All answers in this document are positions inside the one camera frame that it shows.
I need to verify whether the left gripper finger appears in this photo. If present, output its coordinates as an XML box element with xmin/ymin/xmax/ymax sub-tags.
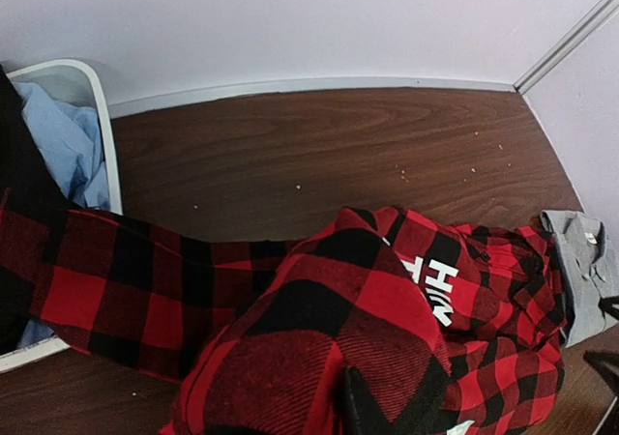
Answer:
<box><xmin>342</xmin><ymin>367</ymin><xmax>387</xmax><ymax>435</ymax></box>

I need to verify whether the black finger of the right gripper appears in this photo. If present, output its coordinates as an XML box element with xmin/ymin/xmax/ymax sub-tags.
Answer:
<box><xmin>583</xmin><ymin>351</ymin><xmax>619</xmax><ymax>396</ymax></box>

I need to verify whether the red black plaid shirt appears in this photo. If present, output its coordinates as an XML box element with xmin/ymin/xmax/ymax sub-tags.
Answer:
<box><xmin>30</xmin><ymin>207</ymin><xmax>566</xmax><ymax>434</ymax></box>

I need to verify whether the white plastic laundry basket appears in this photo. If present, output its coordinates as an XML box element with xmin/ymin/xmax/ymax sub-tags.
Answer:
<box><xmin>1</xmin><ymin>59</ymin><xmax>123</xmax><ymax>374</ymax></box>

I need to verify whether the folded grey button shirt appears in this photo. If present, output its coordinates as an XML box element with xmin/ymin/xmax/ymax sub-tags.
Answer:
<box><xmin>540</xmin><ymin>210</ymin><xmax>618</xmax><ymax>347</ymax></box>

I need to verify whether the light blue shirt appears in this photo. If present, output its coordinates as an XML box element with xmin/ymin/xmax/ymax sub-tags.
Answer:
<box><xmin>1</xmin><ymin>82</ymin><xmax>110</xmax><ymax>348</ymax></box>

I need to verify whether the black shirt in basket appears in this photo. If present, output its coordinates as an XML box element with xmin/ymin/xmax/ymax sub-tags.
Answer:
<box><xmin>1</xmin><ymin>72</ymin><xmax>67</xmax><ymax>354</ymax></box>

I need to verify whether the right aluminium frame post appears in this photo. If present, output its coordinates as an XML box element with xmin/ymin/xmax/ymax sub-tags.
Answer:
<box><xmin>514</xmin><ymin>0</ymin><xmax>618</xmax><ymax>96</ymax></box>

